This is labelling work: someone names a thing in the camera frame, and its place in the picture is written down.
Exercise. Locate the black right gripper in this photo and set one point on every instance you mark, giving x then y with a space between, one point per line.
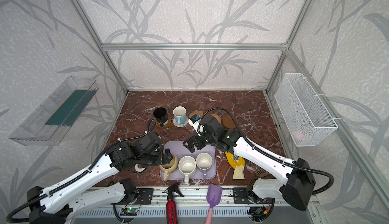
197 141

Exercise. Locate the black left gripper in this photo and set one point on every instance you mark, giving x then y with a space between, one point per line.
165 157

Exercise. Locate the beige mug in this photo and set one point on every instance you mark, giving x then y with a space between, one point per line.
169 168

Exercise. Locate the large round wooden coaster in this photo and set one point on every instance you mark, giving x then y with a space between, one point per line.
228 122

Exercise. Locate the lilac mug white inside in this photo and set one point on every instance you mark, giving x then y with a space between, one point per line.
204 162

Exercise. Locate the cork flower-shaped coaster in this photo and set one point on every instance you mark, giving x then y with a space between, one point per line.
196 114

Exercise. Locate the small round wooden coaster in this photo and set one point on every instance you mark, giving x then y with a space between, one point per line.
166 124

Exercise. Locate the black mug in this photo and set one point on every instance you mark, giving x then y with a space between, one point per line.
161 115

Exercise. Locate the light blue mug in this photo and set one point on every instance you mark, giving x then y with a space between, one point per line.
180 115

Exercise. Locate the woven rattan round coaster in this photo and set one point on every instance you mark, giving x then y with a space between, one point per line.
217 117

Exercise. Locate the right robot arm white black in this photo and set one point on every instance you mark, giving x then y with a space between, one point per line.
294 180

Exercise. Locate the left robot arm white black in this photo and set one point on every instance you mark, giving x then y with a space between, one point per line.
50 205

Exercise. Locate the white tape roll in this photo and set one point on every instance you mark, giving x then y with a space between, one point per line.
139 169

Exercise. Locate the lilac plastic tray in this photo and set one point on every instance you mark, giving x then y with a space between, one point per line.
177 148

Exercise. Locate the yellow black work glove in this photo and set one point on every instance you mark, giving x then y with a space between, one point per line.
238 164

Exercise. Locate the purple plastic scoop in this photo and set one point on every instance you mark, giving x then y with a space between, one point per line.
213 197

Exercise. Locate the red spray bottle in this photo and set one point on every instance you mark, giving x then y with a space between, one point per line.
171 211

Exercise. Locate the brown plastic litter scoop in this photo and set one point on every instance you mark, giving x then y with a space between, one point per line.
262 173

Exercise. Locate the green circuit board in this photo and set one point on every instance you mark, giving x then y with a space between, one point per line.
129 211

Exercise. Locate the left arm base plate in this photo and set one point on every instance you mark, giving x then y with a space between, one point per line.
142 196

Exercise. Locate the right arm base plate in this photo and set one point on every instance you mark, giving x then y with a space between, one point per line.
240 196

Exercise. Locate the white wire mesh basket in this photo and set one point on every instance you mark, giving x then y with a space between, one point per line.
307 118

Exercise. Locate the clear plastic wall shelf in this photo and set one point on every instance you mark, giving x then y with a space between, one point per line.
51 121

